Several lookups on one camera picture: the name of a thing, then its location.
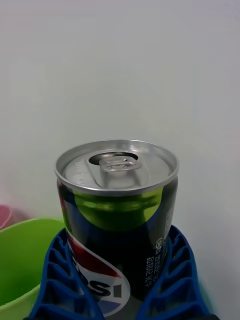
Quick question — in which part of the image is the pink plastic bin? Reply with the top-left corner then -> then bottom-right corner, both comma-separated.
0,204 -> 33,231

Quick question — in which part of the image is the green plastic bin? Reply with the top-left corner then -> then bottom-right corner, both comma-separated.
0,217 -> 66,320

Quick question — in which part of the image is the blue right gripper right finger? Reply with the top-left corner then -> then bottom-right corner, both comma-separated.
136,223 -> 221,320

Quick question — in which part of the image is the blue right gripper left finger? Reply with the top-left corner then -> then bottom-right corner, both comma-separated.
23,227 -> 107,320

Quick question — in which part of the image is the black drink can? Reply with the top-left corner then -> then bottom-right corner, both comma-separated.
54,139 -> 180,319

